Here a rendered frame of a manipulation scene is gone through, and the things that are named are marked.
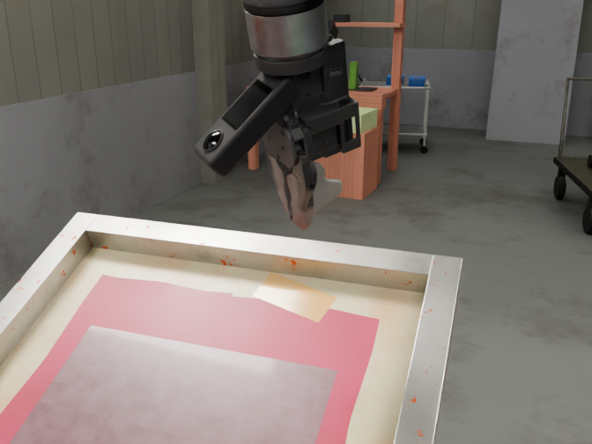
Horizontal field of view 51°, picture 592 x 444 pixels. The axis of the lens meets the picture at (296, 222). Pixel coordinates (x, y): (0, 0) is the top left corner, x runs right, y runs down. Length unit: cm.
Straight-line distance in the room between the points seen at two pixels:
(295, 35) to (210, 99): 559
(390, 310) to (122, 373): 34
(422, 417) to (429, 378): 5
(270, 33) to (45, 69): 409
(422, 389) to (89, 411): 38
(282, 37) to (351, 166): 517
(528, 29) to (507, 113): 107
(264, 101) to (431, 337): 33
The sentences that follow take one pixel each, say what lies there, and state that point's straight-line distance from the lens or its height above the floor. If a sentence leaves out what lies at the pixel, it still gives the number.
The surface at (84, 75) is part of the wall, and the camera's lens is 492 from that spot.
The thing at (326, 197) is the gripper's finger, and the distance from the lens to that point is 69.
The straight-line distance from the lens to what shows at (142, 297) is 89.
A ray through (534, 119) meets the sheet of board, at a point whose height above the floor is 30.
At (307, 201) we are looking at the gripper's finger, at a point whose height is 151.
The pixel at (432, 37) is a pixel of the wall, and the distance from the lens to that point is 945.
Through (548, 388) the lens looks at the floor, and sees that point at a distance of 325.
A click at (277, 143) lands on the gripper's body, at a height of 157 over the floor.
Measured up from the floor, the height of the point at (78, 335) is 129.
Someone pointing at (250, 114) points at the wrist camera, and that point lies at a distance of 60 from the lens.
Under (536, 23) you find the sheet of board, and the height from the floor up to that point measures 147.
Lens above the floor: 170
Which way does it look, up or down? 19 degrees down
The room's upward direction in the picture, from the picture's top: straight up
